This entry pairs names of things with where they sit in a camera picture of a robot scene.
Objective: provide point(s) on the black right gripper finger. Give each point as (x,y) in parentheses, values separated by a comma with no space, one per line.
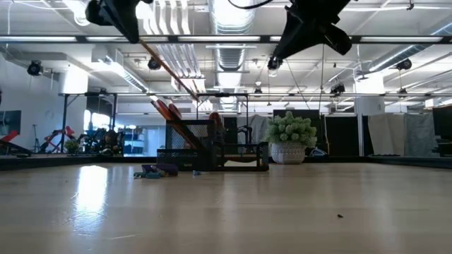
(300,35)

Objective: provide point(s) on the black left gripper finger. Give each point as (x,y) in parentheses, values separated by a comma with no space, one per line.
(129,17)

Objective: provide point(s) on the black mesh desk organizer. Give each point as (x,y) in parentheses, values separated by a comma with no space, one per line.
(243,155)

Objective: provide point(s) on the teal binder clip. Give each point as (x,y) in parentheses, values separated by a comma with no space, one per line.
(152,175)
(139,175)

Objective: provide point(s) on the red background robot arm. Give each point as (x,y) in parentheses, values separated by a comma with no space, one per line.
(12,148)
(58,135)

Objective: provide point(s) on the black office chair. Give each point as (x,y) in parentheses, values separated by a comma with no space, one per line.
(245,135)

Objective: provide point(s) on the black ceiling spotlight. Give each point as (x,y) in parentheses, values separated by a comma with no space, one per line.
(338,89)
(35,68)
(154,63)
(274,64)
(404,64)

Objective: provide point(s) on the long ceiling light bar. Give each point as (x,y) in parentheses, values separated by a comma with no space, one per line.
(212,39)

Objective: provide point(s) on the green plant in white pot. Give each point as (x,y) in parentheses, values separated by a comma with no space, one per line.
(291,137)

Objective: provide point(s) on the black room partition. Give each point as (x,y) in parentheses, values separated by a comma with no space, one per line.
(339,134)

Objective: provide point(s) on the person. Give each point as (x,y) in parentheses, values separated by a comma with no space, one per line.
(216,121)
(112,143)

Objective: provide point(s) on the grey curtain partition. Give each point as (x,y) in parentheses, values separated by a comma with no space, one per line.
(388,134)

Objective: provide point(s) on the small background plant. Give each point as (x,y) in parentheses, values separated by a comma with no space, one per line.
(72,146)

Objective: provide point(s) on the dark background panel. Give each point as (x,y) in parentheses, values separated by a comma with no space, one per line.
(443,130)

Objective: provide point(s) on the silver ventilation duct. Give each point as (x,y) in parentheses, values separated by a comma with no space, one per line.
(231,21)

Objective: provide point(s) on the dark wall screen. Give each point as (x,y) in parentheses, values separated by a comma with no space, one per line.
(10,122)

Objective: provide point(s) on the black aluminium table frame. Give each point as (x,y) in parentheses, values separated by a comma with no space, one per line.
(388,160)

